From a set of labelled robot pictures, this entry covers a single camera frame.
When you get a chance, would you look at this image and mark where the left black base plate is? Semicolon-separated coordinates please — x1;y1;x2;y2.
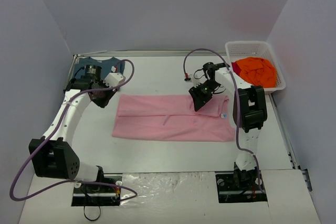
71;182;121;207

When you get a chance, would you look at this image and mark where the pink t-shirt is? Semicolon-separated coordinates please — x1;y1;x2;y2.
112;94;235;142

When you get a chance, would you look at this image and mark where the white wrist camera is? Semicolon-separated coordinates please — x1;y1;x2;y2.
103;66;125;87
184;69;205;87

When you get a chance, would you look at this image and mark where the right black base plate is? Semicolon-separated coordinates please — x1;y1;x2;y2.
215;172;267;204

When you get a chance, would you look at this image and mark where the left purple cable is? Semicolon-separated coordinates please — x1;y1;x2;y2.
9;59;138;203

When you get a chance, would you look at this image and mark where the folded blue t-shirt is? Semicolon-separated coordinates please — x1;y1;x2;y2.
70;57;125;80

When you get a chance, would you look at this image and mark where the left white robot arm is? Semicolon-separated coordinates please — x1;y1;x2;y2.
28;65;125;191

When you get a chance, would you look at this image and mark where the orange t-shirt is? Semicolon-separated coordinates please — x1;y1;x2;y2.
235;57;277;88

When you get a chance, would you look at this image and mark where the purple cable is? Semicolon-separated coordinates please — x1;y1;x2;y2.
9;59;138;203
182;47;264;193

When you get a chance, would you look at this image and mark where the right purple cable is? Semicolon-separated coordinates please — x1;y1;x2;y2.
182;47;264;193

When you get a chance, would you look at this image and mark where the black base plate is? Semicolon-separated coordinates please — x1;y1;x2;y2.
215;172;267;204
71;182;121;207

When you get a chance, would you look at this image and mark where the white plastic basket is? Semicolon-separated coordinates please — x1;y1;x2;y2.
225;41;286;94

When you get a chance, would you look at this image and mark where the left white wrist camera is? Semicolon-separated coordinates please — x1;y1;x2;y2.
103;66;125;87

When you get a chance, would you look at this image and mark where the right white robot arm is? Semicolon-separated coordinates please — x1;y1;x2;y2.
185;62;267;189

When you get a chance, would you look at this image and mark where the red garment in basket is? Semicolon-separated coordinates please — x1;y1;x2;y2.
232;62;242;76

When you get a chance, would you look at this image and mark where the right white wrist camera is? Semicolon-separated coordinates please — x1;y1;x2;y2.
184;69;205;87

